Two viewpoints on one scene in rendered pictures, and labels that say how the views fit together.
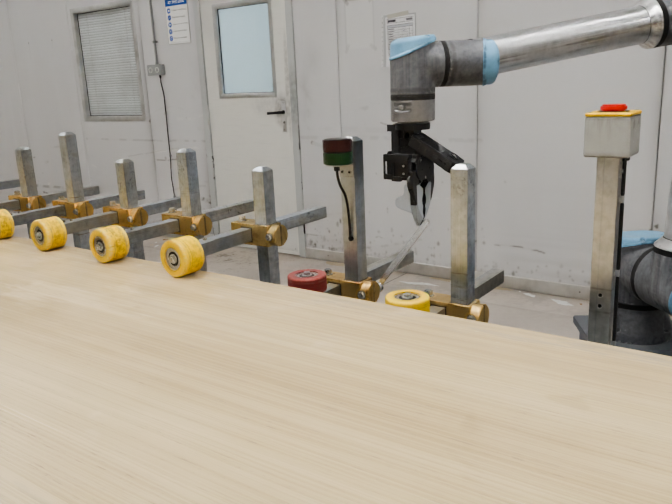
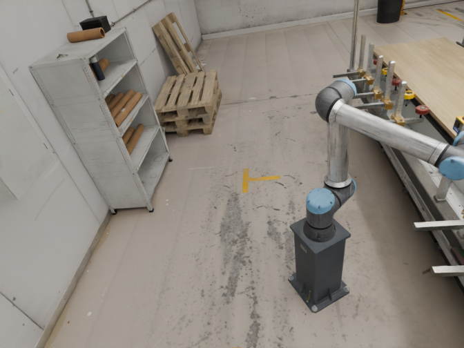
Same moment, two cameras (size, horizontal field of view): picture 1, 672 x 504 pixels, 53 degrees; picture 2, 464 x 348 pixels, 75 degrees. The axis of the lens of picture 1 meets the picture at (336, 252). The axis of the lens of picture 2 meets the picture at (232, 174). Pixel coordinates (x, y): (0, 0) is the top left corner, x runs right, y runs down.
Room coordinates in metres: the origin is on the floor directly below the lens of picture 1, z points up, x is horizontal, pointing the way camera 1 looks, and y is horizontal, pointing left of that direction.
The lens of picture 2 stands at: (2.59, 0.09, 2.06)
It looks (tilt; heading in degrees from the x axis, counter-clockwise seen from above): 38 degrees down; 244
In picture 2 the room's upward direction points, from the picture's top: 12 degrees counter-clockwise
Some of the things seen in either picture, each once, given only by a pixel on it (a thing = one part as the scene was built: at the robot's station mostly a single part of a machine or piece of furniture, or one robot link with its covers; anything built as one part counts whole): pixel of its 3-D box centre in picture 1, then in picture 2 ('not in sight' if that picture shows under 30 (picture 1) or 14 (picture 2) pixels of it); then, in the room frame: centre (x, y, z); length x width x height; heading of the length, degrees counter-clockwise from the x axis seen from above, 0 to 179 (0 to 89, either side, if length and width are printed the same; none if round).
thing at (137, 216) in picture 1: (125, 215); not in sight; (1.85, 0.58, 0.95); 0.13 x 0.06 x 0.05; 54
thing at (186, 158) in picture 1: (194, 242); not in sight; (1.69, 0.36, 0.90); 0.03 x 0.03 x 0.48; 54
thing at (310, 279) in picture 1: (308, 298); not in sight; (1.32, 0.06, 0.85); 0.08 x 0.08 x 0.11
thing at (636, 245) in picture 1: (640, 265); (320, 206); (1.67, -0.79, 0.79); 0.17 x 0.15 x 0.18; 10
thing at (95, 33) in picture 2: not in sight; (85, 35); (2.22, -2.95, 1.59); 0.30 x 0.08 x 0.08; 143
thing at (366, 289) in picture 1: (347, 288); not in sight; (1.40, -0.02, 0.85); 0.13 x 0.06 x 0.05; 54
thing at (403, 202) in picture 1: (407, 204); not in sight; (1.38, -0.15, 1.03); 0.06 x 0.03 x 0.09; 54
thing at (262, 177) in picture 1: (269, 267); not in sight; (1.54, 0.16, 0.86); 0.03 x 0.03 x 0.48; 54
